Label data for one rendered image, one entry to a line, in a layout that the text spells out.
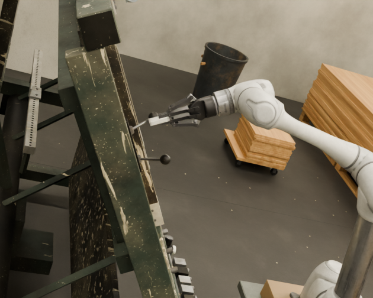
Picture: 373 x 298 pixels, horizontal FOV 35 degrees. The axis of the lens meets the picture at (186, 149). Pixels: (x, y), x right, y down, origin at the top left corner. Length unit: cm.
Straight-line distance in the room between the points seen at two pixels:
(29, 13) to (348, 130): 350
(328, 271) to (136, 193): 104
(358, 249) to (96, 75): 118
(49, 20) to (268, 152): 248
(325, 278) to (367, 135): 389
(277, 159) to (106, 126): 414
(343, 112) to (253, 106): 497
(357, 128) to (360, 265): 428
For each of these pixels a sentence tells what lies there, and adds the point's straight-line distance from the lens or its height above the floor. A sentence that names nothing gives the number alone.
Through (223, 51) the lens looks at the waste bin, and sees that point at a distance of 717.
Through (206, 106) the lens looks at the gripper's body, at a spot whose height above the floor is 166.
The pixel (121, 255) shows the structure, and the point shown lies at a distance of 211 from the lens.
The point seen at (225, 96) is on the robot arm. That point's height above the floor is 171.
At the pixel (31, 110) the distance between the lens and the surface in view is 315.
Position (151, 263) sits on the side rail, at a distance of 207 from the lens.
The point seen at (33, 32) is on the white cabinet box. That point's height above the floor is 43.
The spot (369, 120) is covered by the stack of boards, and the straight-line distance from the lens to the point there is 638.
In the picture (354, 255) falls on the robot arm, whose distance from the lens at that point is 234.
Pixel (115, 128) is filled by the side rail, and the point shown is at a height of 162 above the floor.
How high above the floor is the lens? 236
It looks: 24 degrees down
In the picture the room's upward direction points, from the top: 21 degrees clockwise
